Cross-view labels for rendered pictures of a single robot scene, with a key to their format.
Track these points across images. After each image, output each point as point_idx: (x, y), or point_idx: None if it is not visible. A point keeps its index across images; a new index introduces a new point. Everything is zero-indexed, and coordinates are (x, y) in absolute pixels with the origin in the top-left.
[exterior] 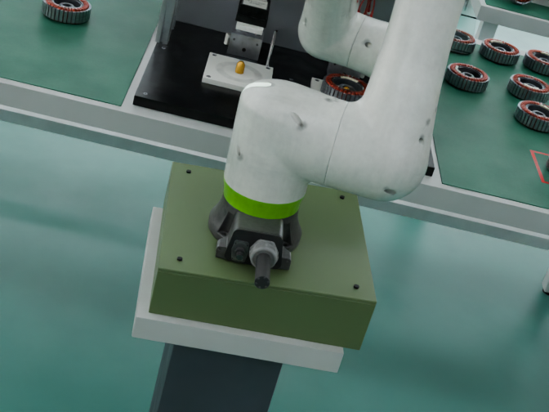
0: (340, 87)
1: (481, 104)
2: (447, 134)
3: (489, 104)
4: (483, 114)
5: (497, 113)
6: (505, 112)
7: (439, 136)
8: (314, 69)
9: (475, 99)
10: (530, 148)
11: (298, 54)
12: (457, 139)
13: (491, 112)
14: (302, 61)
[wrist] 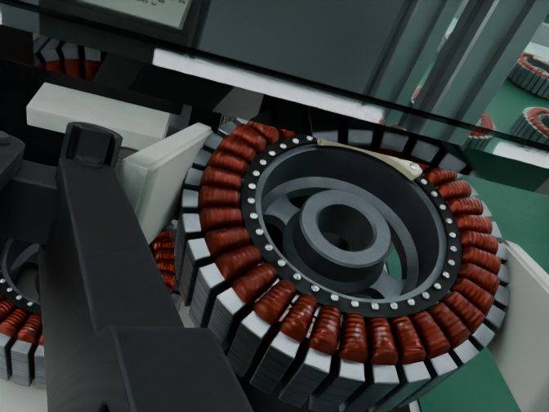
0: (4, 307)
1: (489, 194)
2: (458, 375)
3: (503, 191)
4: (506, 232)
5: (531, 221)
6: (542, 215)
7: (439, 405)
8: (43, 128)
9: (473, 179)
10: None
11: (22, 73)
12: (495, 397)
13: (518, 221)
14: (18, 100)
